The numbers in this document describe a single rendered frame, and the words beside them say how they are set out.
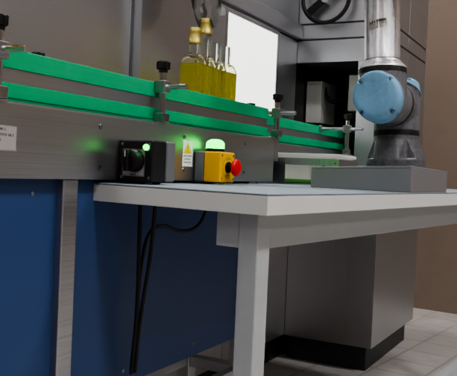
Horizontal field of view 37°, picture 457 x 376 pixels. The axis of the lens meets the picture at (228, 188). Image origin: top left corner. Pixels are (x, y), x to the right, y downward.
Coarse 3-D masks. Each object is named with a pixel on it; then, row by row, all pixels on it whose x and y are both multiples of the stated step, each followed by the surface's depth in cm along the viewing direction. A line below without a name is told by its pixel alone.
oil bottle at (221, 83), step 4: (216, 60) 195; (216, 64) 194; (220, 64) 195; (220, 68) 195; (224, 68) 197; (220, 72) 195; (224, 72) 197; (220, 76) 195; (224, 76) 197; (220, 80) 195; (224, 80) 197; (216, 84) 194; (220, 84) 195; (224, 84) 197; (216, 88) 194; (220, 88) 195; (224, 88) 197; (216, 92) 194; (220, 92) 195; (224, 92) 198; (220, 96) 196; (224, 96) 198
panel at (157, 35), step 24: (144, 0) 186; (168, 0) 196; (144, 24) 186; (168, 24) 197; (192, 24) 208; (264, 24) 252; (144, 48) 187; (168, 48) 198; (144, 72) 188; (168, 72) 198
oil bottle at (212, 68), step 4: (204, 56) 190; (208, 60) 189; (212, 60) 191; (208, 64) 189; (212, 64) 190; (208, 68) 189; (212, 68) 190; (216, 68) 192; (208, 72) 189; (212, 72) 191; (216, 72) 192; (208, 76) 189; (212, 76) 191; (216, 76) 193; (208, 80) 189; (212, 80) 191; (216, 80) 193; (208, 84) 189; (212, 84) 191; (208, 88) 189; (212, 88) 191; (208, 92) 189; (212, 92) 191
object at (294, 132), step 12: (288, 120) 235; (288, 132) 236; (300, 132) 246; (312, 132) 256; (324, 132) 267; (336, 132) 279; (300, 144) 246; (312, 144) 256; (324, 144) 267; (336, 144) 280
